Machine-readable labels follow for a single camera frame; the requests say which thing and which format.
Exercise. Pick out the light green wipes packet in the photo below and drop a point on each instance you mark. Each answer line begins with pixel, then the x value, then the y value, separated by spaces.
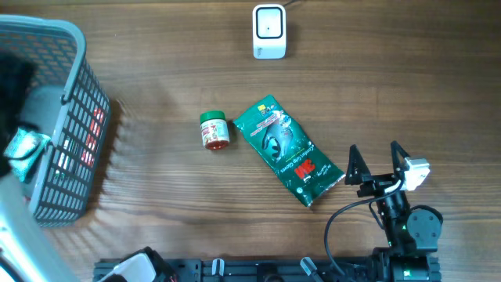
pixel 23 151

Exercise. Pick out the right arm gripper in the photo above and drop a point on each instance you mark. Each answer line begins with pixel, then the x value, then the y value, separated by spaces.
pixel 375 182

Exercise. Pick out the red tissue packet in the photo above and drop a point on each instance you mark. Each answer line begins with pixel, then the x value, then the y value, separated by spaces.
pixel 88 153

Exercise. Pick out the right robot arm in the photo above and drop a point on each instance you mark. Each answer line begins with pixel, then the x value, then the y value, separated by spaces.
pixel 412 232

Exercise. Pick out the white barcode scanner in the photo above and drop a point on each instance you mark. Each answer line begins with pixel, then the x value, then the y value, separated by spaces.
pixel 269 32

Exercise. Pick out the green 3M gloves package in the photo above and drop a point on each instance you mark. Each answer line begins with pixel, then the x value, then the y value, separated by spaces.
pixel 285 147

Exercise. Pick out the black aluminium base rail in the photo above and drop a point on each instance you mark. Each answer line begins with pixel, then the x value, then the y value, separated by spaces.
pixel 197 270

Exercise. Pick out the grey plastic shopping basket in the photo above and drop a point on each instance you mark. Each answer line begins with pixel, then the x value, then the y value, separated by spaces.
pixel 62 96

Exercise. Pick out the green lid spice jar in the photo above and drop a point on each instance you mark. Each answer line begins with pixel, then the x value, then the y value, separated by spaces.
pixel 214 130

